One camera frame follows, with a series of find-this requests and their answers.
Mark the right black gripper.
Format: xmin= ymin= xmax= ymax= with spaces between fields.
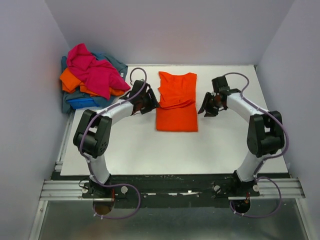
xmin=197 ymin=91 xmax=223 ymax=118

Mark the orange t shirt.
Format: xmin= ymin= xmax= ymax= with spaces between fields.
xmin=59 ymin=68 xmax=125 ymax=98
xmin=155 ymin=71 xmax=198 ymax=133

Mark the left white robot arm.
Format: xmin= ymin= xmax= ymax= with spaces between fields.
xmin=73 ymin=80 xmax=160 ymax=198

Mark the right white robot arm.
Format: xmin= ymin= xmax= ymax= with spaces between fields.
xmin=198 ymin=75 xmax=289 ymax=196

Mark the grey blue t shirt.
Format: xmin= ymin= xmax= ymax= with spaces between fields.
xmin=60 ymin=52 xmax=129 ymax=115

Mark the magenta t shirt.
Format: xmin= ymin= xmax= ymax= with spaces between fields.
xmin=66 ymin=43 xmax=131 ymax=99

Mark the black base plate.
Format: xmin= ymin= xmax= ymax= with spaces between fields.
xmin=82 ymin=173 xmax=260 ymax=209

